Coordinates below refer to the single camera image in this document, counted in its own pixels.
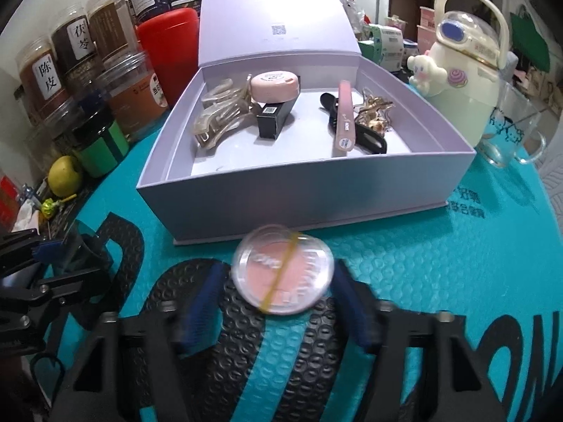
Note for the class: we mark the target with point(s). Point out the black lidded short jar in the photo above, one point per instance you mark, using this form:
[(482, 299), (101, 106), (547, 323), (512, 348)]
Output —
[(101, 145)]

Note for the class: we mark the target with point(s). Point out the brown powder labelled jar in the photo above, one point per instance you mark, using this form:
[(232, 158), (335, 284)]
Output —
[(42, 79), (77, 44)]

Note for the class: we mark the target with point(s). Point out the pink lip gloss tube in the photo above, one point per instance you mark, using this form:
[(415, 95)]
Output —
[(344, 118)]

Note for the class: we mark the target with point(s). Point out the clear lid blush compact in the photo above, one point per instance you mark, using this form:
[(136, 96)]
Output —
[(283, 268)]

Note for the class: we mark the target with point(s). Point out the black hair clip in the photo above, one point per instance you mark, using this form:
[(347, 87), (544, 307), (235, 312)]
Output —
[(369, 140)]

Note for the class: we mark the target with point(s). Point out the cream cartoon water bottle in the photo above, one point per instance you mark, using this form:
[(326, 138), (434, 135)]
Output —
[(462, 88)]

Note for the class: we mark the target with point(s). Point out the gold hair clip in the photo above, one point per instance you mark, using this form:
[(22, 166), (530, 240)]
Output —
[(374, 110)]

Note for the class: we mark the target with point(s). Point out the orange contents plastic jar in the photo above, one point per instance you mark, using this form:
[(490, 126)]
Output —
[(132, 92)]

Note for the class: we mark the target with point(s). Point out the glass mug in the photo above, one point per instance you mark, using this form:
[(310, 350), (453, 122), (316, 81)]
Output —
[(510, 136)]

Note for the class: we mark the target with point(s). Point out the beige hair claw clip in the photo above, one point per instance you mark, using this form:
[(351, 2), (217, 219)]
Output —
[(220, 114)]

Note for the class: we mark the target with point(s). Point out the green tote bag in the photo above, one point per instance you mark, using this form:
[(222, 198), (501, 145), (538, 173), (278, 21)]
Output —
[(530, 39)]

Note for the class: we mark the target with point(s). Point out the green white tissue box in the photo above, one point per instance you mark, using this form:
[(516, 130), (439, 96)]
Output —
[(389, 46)]

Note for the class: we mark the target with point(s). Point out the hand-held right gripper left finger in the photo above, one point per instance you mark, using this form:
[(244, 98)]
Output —
[(206, 303)]

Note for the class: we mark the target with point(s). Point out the leaf pattern chair cover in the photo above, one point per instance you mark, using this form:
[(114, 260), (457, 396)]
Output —
[(550, 184)]

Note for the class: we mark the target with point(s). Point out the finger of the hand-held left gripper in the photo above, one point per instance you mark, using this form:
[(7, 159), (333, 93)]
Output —
[(46, 250), (57, 283)]

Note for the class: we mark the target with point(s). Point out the yellow lemon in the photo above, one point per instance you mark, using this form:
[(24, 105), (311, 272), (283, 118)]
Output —
[(65, 176)]

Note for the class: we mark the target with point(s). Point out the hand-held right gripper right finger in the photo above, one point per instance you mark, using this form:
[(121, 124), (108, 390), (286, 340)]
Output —
[(352, 312)]

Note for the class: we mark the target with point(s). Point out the lavender gift box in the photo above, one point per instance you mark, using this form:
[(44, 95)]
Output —
[(286, 193)]

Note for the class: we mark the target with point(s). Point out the pale pink round compact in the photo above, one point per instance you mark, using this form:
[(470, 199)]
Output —
[(273, 85)]

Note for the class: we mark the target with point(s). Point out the black lipstick tube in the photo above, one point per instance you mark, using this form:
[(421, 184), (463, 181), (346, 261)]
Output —
[(275, 116)]

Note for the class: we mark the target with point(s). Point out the teal bubble mat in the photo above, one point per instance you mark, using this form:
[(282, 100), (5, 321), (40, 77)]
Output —
[(440, 272)]

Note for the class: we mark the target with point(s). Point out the red canister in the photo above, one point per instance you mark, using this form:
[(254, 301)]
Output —
[(169, 52)]

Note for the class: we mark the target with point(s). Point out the yellow wrapped candy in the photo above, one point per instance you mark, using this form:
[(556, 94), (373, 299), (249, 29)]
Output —
[(48, 209)]

